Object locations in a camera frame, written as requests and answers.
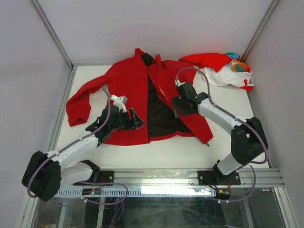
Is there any slotted grey cable duct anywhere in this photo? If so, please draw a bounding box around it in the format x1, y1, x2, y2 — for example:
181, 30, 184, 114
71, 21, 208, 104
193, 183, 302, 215
54, 186, 216, 198

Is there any red zip jacket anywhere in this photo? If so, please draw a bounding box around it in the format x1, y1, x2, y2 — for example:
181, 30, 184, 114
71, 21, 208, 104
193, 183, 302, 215
66, 48, 213, 146

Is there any red white printed garment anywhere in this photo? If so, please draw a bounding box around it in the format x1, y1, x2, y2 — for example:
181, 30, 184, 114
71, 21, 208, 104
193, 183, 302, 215
179, 53, 254, 92

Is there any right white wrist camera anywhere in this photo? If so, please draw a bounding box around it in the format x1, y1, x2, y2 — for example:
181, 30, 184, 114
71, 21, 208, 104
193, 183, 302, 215
174, 80, 185, 87

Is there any aluminium corner post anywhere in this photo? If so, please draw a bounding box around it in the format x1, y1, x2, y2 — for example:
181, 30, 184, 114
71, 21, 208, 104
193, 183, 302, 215
241, 0, 280, 62
30, 0, 73, 69

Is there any left aluminium corner post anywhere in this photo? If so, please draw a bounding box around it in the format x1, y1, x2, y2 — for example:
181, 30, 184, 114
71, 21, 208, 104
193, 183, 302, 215
30, 0, 73, 69

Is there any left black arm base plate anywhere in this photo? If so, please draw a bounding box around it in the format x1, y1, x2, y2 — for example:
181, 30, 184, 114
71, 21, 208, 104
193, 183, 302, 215
73, 170, 115, 186

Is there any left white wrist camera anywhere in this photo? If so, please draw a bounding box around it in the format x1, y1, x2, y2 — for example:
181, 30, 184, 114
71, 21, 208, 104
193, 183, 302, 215
110, 95, 128, 113

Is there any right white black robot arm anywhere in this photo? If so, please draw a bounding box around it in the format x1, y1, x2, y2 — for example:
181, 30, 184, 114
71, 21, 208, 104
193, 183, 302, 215
172, 82, 268, 185

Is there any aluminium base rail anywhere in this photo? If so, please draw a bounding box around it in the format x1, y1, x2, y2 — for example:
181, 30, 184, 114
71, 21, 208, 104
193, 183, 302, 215
29, 168, 285, 188

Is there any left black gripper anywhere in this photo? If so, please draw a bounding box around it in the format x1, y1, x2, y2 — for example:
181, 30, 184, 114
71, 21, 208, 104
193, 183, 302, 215
109, 107, 144, 132

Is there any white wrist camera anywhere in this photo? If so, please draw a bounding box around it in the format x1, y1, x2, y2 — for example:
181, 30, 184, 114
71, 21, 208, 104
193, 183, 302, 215
174, 80, 185, 87
110, 95, 128, 113

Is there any right aluminium corner post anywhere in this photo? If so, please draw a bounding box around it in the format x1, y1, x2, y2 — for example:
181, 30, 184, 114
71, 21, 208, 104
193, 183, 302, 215
241, 0, 280, 62

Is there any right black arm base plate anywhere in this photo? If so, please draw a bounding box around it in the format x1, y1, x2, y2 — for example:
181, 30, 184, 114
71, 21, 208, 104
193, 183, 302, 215
197, 170, 241, 186

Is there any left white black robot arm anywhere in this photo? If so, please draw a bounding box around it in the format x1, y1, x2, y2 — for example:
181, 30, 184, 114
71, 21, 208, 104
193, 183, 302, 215
21, 104, 145, 202

